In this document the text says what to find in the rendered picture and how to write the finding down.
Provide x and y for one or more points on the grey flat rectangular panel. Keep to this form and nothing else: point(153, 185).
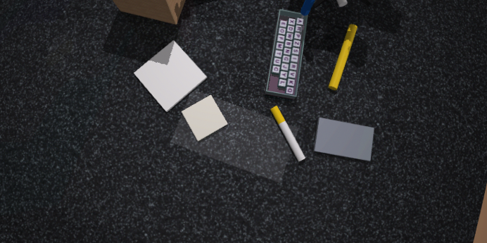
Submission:
point(344, 139)

